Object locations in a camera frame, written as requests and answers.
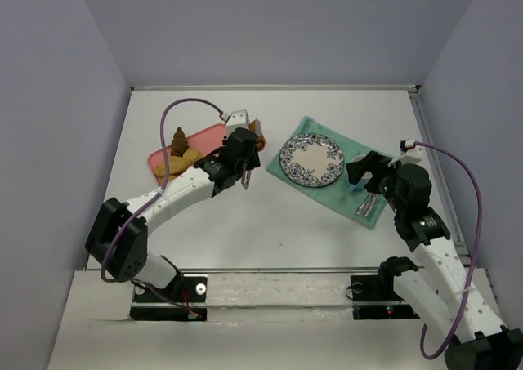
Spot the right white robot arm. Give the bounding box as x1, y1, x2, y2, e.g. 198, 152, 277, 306
346, 147, 522, 369

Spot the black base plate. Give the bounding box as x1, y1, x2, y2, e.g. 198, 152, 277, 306
128, 274, 208, 322
346, 274, 418, 321

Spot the metal spoon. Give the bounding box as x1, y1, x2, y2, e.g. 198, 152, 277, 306
363, 194, 378, 217

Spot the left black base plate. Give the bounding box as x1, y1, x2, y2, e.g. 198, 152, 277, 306
128, 274, 208, 322

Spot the small round bread roll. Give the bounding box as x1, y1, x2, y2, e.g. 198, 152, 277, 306
182, 148, 203, 164

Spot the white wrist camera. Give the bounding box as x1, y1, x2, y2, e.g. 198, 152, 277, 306
388, 139, 423, 167
225, 109, 250, 135

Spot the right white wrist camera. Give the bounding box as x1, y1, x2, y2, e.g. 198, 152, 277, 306
388, 139, 423, 167

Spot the pink plastic tray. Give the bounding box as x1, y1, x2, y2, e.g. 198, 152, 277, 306
147, 123, 226, 185

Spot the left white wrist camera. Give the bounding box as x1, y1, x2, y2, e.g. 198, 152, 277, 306
225, 109, 250, 135

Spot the white cup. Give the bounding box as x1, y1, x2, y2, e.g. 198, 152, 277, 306
351, 154, 366, 163

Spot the reddish-brown pastry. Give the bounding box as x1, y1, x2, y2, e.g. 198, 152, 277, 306
249, 118, 266, 152

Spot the long pale bread loaf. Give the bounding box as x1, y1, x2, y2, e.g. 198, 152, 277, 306
153, 156, 192, 177

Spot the green cloth napkin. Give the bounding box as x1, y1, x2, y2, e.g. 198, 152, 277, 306
267, 116, 387, 229

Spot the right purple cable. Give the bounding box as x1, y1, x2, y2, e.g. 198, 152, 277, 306
411, 140, 480, 359

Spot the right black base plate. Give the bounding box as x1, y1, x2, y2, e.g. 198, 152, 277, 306
346, 274, 418, 321

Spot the blue floral ceramic plate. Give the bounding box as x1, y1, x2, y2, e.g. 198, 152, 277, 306
279, 133, 345, 188

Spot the dark brown croissant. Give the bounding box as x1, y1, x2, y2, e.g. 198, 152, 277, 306
170, 127, 189, 157

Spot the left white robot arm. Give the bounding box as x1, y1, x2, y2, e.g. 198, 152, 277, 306
85, 127, 260, 304

